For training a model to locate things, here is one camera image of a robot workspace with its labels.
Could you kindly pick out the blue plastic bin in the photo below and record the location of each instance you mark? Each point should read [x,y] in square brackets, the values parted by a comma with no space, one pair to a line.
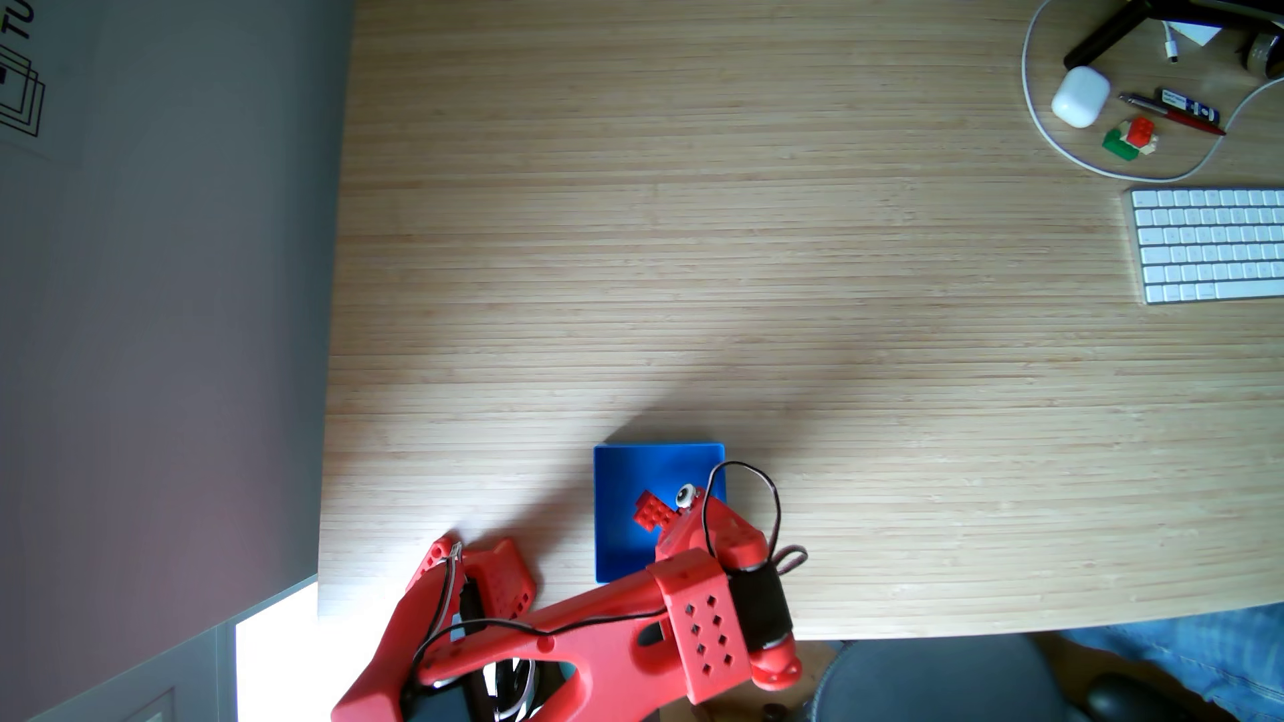
[622,481]

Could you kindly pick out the green lego brick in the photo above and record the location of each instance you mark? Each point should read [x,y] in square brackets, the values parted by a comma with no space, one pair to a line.
[1117,145]

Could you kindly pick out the small red lego brick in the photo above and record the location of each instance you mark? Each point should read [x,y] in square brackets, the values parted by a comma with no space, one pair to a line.
[1140,131]

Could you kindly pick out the black office chair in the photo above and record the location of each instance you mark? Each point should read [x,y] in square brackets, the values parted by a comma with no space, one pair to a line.
[933,682]

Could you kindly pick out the blue denim garment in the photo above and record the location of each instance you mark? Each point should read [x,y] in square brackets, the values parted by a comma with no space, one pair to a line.
[1204,647]

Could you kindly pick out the white keyboard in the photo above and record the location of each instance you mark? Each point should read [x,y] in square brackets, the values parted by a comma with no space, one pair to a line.
[1209,246]

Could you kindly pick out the white earbud case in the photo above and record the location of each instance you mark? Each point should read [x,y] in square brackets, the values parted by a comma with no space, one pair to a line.
[1080,96]

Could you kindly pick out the red black pen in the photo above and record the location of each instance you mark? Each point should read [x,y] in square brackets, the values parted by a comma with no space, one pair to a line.
[1174,113]

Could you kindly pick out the black white usb stick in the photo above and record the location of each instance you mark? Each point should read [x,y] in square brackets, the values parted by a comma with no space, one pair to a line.
[1192,105]

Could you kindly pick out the white charger plug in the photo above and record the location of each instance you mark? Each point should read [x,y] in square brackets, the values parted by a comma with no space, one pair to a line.
[1194,33]

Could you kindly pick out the dark tape roll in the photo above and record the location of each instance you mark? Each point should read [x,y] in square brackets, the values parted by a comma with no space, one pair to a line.
[1266,55]

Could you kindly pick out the white window frame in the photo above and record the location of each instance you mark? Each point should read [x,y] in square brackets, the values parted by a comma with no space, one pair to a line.
[271,662]

